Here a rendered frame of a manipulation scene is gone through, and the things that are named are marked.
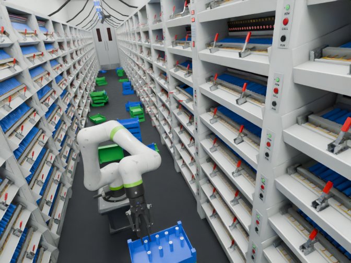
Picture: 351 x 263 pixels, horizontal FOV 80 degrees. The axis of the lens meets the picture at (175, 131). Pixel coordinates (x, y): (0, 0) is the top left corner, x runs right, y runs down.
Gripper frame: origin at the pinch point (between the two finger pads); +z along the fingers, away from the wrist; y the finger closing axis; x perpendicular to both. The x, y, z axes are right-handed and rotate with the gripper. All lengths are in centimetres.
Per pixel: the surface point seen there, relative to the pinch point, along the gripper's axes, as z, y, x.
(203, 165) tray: -17, -53, -33
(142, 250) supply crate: 11.4, 2.3, -8.0
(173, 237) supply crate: 11.1, -15.5, -8.6
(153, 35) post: -156, -64, -126
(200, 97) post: -64, -52, -15
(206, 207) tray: 19, -53, -47
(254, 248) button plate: 14, -46, 20
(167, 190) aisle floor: 13, -37, -101
